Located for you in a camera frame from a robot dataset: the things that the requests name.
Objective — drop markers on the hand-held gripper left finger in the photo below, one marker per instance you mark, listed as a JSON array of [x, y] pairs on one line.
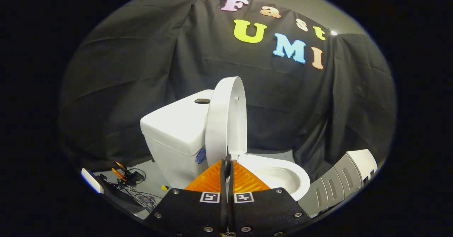
[[223, 212]]

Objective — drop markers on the black backdrop cloth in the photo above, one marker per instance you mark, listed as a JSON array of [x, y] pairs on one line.
[[141, 70]]

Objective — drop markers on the grey ribbed plastic panel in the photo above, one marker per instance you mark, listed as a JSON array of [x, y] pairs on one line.
[[329, 191]]

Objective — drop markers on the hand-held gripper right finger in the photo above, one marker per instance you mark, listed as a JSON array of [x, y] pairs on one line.
[[234, 212]]

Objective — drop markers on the orange and black tool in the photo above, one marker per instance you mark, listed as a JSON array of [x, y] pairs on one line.
[[124, 175]]

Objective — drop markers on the white toilet lid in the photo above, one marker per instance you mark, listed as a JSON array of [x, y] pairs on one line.
[[224, 120]]

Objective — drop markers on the white flat device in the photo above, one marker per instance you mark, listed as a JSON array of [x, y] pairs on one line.
[[91, 180]]

